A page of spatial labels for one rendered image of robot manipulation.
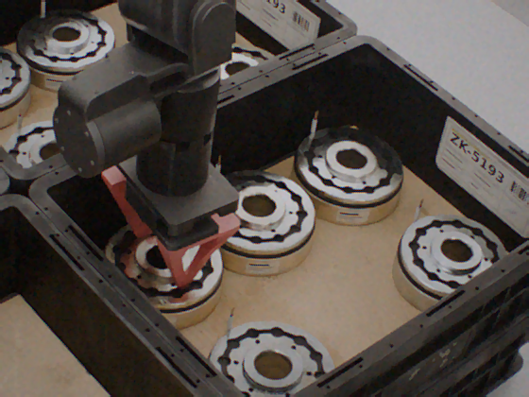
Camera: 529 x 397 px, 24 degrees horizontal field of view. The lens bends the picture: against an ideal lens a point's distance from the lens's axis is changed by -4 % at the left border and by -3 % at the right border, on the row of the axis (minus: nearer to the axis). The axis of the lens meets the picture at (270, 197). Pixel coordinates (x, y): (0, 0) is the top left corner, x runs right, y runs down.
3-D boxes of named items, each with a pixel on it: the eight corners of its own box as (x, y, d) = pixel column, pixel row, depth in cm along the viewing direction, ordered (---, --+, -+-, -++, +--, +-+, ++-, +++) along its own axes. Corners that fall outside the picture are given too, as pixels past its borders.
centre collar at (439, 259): (456, 228, 114) (458, 222, 113) (492, 262, 111) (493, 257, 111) (418, 247, 111) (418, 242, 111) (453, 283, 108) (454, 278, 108)
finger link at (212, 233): (164, 316, 101) (172, 234, 95) (118, 259, 105) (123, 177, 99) (233, 285, 105) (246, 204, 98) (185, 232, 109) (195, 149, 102)
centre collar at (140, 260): (171, 232, 109) (172, 227, 108) (202, 269, 106) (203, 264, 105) (123, 251, 106) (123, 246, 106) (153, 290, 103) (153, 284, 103)
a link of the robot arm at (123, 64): (236, -6, 86) (160, -41, 92) (103, 50, 80) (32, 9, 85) (240, 139, 93) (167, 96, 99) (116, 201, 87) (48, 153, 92)
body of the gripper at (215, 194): (170, 243, 96) (178, 171, 91) (103, 163, 102) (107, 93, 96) (240, 215, 99) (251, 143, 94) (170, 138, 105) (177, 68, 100)
